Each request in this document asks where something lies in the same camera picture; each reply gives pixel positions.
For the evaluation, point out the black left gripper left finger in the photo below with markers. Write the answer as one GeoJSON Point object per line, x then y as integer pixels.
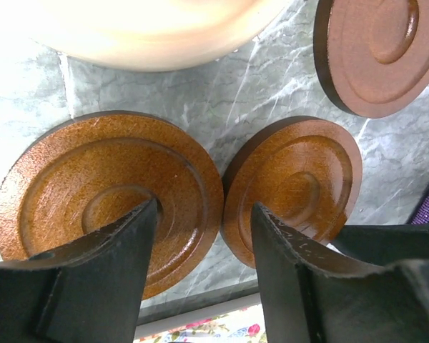
{"type": "Point", "coordinates": [88, 290]}

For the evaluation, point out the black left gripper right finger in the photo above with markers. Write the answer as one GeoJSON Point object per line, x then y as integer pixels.
{"type": "Point", "coordinates": [372, 287]}

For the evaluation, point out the brown wooden saucer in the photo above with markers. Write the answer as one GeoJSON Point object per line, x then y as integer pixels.
{"type": "Point", "coordinates": [307, 171]}
{"type": "Point", "coordinates": [372, 57]}
{"type": "Point", "coordinates": [89, 172]}

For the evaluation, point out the cream three-tier cake stand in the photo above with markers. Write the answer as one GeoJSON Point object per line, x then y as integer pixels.
{"type": "Point", "coordinates": [140, 35]}

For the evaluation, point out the floral serving tray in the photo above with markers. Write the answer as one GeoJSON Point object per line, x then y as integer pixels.
{"type": "Point", "coordinates": [238, 320]}

